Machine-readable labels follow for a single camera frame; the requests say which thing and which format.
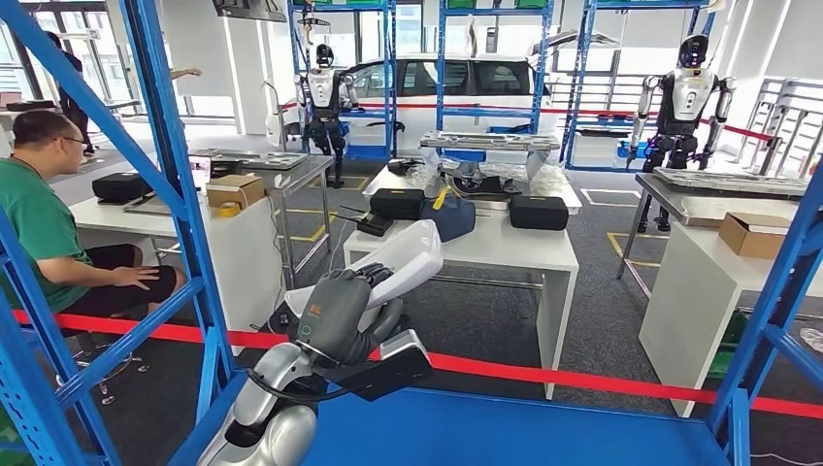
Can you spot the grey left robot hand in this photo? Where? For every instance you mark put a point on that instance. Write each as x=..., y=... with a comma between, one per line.
x=331, y=315

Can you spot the white plastic car part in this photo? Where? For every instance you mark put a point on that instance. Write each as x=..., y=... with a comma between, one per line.
x=411, y=254

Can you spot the black car part in plastic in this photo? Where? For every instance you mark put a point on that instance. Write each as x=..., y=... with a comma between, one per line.
x=482, y=184

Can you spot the white desk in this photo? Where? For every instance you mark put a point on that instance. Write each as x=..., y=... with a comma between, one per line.
x=501, y=247
x=681, y=309
x=244, y=270

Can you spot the black charger device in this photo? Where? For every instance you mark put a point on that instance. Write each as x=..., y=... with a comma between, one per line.
x=375, y=225

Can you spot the black hard case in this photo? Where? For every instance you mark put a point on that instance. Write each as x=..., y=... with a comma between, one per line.
x=119, y=186
x=539, y=212
x=397, y=204

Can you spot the stainless steel table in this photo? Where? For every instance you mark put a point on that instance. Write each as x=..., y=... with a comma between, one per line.
x=694, y=206
x=299, y=175

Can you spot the yellow tape roll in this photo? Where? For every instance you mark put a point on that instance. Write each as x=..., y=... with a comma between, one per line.
x=219, y=210

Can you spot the cardboard box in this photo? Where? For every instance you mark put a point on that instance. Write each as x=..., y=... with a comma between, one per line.
x=234, y=192
x=746, y=239

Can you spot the large blue metal shelving rack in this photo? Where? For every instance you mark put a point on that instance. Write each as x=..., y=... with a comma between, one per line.
x=450, y=431

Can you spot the white car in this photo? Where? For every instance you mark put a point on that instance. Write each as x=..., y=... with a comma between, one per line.
x=418, y=122

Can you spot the red barrier belt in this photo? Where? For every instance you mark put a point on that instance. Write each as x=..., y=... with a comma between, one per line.
x=546, y=376
x=579, y=110

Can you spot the black and silver humanoid robot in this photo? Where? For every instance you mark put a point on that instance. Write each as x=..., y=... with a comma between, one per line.
x=323, y=90
x=685, y=96

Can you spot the grey car panel on stand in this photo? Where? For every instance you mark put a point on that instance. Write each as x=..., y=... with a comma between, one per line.
x=488, y=140

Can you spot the black stool with chrome base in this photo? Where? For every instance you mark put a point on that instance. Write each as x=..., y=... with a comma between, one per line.
x=105, y=389

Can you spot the white table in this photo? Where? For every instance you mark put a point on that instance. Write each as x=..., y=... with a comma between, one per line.
x=569, y=198

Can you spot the person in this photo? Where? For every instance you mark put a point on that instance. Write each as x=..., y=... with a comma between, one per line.
x=186, y=73
x=32, y=231
x=78, y=132

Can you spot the green plastic crate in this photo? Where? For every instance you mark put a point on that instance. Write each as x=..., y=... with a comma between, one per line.
x=723, y=360

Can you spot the clear plastic bag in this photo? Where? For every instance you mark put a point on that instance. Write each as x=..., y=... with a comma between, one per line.
x=813, y=339

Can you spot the metal gate barriers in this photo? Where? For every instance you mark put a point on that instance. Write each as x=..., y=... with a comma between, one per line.
x=794, y=119

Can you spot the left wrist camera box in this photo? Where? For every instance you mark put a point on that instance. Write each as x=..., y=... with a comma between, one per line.
x=398, y=370

